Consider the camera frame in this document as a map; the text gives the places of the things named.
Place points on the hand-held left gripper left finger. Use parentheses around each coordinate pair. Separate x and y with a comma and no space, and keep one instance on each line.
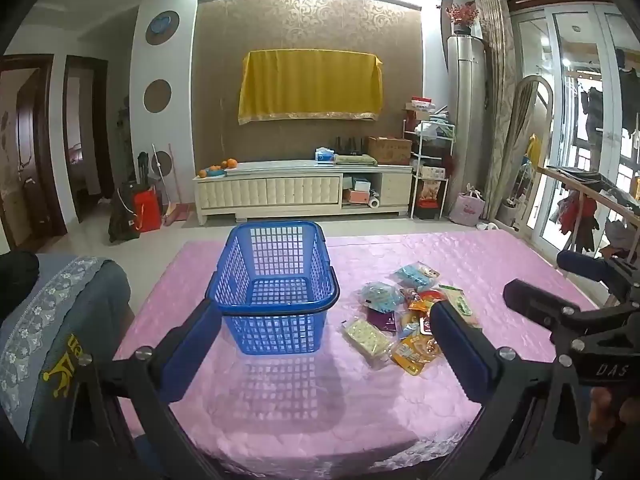
(192,352)

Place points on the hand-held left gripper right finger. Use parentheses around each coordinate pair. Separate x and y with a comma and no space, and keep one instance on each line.
(462,355)

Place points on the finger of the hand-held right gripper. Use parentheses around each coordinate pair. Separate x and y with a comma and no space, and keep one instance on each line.
(530,300)
(575,261)

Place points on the small red white packet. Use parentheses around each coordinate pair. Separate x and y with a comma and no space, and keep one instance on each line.
(426,327)

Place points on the yellow chips packet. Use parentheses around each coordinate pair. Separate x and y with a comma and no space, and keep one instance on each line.
(412,352)

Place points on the green snack packet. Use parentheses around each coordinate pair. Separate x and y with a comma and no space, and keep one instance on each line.
(457,302)

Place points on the large red snack packet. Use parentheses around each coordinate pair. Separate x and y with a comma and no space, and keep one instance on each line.
(431,294)

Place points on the blue plastic basket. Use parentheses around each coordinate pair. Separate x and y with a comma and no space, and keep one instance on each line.
(275,335)

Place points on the purple snack packet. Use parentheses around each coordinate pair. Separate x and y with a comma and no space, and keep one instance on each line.
(382,320)

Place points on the cyan snack packet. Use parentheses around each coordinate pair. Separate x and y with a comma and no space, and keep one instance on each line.
(417,275)

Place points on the clear cracker packet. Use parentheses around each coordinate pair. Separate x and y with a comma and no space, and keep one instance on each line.
(367,337)

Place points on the light blue snack packet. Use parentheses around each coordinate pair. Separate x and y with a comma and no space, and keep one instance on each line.
(382,295)

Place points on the person's right hand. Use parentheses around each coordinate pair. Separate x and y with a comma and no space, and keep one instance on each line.
(607,410)

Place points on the red hanging clothes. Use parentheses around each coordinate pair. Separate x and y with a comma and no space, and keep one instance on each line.
(577,212)

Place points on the white slippers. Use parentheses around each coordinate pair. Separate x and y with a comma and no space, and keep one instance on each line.
(487,226)

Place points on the pink bag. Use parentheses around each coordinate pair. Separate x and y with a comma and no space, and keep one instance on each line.
(467,207)

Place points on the pink tablecloth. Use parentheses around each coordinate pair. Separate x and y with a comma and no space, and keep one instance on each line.
(300,400)

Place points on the yellow hanging item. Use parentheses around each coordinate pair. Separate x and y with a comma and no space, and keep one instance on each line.
(534,150)

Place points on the black red box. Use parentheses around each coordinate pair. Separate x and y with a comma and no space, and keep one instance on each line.
(429,208)

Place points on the broom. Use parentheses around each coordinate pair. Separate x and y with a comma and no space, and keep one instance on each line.
(175,210)

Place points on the orange snack bag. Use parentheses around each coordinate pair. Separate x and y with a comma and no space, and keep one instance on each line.
(430,191)

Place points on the red paper bag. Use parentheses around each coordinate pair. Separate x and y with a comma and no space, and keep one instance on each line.
(146,210)

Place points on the glass balcony door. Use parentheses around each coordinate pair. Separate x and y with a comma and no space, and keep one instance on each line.
(570,110)

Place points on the black luggage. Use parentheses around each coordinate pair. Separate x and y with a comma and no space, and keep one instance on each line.
(122,217)

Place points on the chair with grey cover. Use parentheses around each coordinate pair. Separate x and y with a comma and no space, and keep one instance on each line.
(30,320)

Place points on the white shelf rack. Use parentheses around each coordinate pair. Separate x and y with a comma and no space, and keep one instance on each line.
(434,160)

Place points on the white paper roll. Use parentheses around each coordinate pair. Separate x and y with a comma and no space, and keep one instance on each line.
(374,202)

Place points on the patterned beige curtain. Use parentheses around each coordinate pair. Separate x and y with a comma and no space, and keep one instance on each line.
(500,100)

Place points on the white tv cabinet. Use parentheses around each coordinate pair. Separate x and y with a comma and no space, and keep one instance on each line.
(270,190)

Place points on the blue fruit plate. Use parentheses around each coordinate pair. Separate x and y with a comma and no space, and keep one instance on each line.
(216,172)

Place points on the standing air conditioner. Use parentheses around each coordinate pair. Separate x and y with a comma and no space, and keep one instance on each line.
(467,110)

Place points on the white mop pole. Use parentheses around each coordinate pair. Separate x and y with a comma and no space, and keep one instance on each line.
(157,170)

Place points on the orange box in cabinet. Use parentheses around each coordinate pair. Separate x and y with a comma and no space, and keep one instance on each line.
(357,196)

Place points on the dark cloth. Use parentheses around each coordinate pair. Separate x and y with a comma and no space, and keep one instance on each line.
(15,280)

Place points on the blue box in cabinet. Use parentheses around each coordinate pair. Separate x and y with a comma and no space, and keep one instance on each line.
(360,184)

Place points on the cardboard box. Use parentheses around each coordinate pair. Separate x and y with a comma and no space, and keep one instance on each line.
(390,150)

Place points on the dark wooden door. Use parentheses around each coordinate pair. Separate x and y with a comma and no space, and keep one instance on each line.
(20,160)
(102,150)

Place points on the green folded cloth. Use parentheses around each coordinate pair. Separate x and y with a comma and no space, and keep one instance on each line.
(355,159)

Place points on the black router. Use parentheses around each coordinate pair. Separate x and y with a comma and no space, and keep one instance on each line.
(348,146)

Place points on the blue tissue box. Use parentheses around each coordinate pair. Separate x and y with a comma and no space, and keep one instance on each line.
(325,154)

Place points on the red flower vase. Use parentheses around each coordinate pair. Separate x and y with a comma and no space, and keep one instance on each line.
(462,15)

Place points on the yellow cloth cover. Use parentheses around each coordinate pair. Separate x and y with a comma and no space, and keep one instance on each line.
(310,85)

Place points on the wooden rail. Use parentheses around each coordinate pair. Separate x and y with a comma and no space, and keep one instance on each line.
(590,191)

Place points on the plain round wall decoration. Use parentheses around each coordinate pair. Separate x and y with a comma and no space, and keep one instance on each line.
(157,96)
(165,161)

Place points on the round wall decoration blue centre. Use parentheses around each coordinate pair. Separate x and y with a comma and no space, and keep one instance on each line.
(162,27)

